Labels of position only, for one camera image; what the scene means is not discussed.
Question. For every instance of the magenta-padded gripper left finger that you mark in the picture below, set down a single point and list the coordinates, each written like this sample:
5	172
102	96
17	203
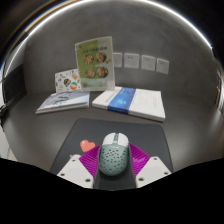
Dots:
75	170

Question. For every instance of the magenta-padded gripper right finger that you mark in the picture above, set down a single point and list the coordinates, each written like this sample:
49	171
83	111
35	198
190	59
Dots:
151	169

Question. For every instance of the teal and white perforated mouse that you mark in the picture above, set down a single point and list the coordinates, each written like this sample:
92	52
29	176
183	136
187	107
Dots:
113	156

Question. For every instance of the black mouse pad with heart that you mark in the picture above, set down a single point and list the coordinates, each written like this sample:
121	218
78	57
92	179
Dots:
100	130

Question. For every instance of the grey striped cover book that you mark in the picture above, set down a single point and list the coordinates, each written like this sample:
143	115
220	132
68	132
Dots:
63	101

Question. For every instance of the white book with blue band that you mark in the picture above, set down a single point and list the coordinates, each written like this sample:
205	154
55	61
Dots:
133	101

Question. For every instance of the green food menu stand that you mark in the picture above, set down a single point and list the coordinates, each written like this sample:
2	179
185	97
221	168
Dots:
94	63

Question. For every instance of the white wall socket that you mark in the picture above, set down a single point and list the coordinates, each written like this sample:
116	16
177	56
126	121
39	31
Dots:
148	62
162	65
131	60
118	60

